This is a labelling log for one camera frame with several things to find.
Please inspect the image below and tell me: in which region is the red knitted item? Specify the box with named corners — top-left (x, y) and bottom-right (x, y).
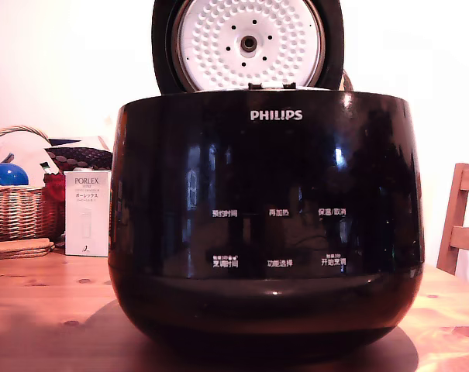
top-left (43, 172), bottom-right (67, 202)

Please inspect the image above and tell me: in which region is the dark dotted pouch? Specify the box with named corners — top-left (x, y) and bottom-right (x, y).
top-left (44, 146), bottom-right (114, 173)

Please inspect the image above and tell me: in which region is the woven wicker basket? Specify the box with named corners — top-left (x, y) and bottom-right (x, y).
top-left (0, 125), bottom-right (66, 245)

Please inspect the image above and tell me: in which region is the white Porlex box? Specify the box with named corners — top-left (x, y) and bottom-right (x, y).
top-left (64, 170), bottom-right (112, 257)

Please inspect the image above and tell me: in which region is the black Philips rice cooker body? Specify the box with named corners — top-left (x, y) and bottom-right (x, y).
top-left (107, 89), bottom-right (426, 347)

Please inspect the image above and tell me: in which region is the wooden chair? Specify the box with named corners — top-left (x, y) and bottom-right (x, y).
top-left (436, 163), bottom-right (469, 277)

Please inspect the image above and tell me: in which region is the rice cooker lid, white inside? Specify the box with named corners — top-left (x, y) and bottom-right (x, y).
top-left (151, 0), bottom-right (344, 96)

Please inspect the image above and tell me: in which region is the stack of cork coasters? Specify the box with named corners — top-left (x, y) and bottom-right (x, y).
top-left (0, 238), bottom-right (56, 261)

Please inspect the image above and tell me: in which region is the white paper bag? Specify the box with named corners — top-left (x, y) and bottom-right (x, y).
top-left (0, 129), bottom-right (60, 186)

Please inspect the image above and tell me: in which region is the blue ball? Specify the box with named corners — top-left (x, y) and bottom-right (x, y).
top-left (0, 163), bottom-right (30, 187)

